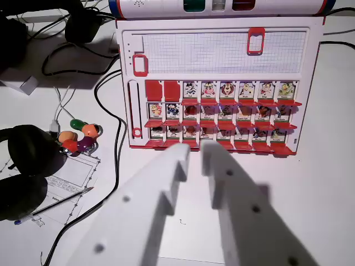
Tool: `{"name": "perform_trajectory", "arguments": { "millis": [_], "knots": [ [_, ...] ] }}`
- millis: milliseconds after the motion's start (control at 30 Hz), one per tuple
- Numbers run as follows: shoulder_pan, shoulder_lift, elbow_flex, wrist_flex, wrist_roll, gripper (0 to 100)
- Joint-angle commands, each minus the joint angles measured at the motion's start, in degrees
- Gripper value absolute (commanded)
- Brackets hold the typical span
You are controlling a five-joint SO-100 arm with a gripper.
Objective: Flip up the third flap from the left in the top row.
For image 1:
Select large black object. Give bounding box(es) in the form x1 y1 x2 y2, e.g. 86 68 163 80
0 11 29 73

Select black power adapter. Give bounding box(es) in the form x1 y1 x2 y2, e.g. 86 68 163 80
64 7 102 44

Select printed paper sheet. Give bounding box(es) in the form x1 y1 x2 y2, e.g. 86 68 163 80
0 146 104 228

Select looped black cable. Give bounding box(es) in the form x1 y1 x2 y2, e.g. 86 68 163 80
41 42 120 76

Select clear ballpoint pen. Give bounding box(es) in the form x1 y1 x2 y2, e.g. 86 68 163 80
13 186 95 226

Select long black cable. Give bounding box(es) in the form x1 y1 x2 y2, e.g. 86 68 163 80
40 69 129 266

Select thin black cable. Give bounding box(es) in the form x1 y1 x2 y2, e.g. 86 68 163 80
328 7 355 17
320 40 355 53

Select red and white game board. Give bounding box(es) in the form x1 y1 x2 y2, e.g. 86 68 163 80
114 16 327 158

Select black headphones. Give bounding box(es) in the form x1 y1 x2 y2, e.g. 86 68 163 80
0 124 67 222

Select white usb cable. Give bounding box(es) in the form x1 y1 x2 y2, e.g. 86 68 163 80
49 85 76 134

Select white cylinder console with buttons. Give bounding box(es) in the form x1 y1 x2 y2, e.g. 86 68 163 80
108 0 338 21

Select small white box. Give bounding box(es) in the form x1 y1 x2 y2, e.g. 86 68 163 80
0 68 39 96

